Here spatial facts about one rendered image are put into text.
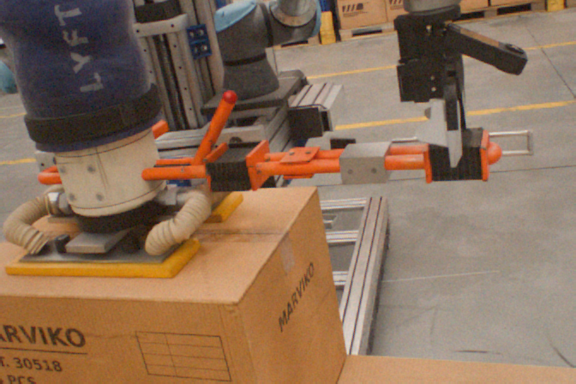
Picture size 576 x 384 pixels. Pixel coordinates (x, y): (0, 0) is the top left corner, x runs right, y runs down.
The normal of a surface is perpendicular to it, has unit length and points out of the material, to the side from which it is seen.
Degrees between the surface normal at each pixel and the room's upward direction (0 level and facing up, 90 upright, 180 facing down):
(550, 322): 0
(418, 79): 90
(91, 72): 75
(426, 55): 90
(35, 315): 90
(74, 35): 105
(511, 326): 0
